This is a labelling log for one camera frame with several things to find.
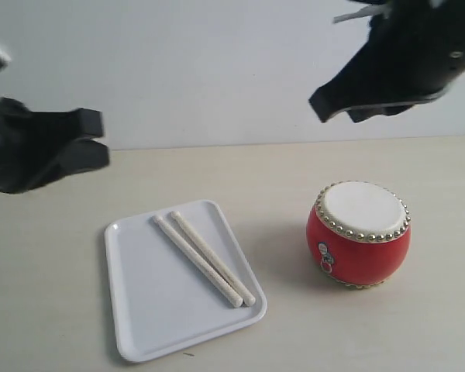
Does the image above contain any horizontal white wooden drumstick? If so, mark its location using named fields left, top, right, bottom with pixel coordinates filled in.
left=153, top=215, right=243, bottom=308

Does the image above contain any vertical white wooden drumstick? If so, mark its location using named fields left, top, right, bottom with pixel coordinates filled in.
left=170, top=211, right=256, bottom=307

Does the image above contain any small red Chinese drum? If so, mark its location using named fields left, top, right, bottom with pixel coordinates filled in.
left=305, top=181, right=412, bottom=288

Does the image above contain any white rectangular plastic tray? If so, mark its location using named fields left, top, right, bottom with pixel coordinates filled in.
left=105, top=200, right=267, bottom=363

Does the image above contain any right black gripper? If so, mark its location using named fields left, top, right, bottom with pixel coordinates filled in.
left=308, top=1, right=465, bottom=123

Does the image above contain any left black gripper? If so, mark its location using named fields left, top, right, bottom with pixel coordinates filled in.
left=0, top=97, right=110, bottom=194

